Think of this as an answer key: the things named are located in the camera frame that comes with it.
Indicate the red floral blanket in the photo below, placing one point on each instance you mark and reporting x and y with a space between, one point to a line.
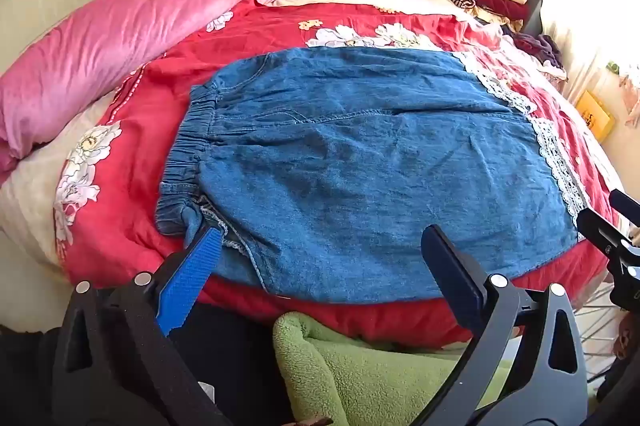
150 115

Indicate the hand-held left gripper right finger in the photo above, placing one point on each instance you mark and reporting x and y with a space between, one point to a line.
452 273

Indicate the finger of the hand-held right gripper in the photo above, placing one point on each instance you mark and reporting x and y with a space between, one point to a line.
625 206
607 238

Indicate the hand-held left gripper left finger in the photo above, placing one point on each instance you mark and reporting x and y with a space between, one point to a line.
192 271

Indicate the white curtain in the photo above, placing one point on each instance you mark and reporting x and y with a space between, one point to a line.
585 35

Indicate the blue denim pants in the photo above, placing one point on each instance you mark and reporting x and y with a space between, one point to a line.
375 165

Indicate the green fleece blanket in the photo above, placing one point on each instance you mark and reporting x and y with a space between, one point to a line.
360 381

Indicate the pink quilt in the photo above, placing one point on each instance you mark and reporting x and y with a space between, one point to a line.
100 50

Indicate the yellow box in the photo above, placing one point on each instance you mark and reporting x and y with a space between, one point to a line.
595 115

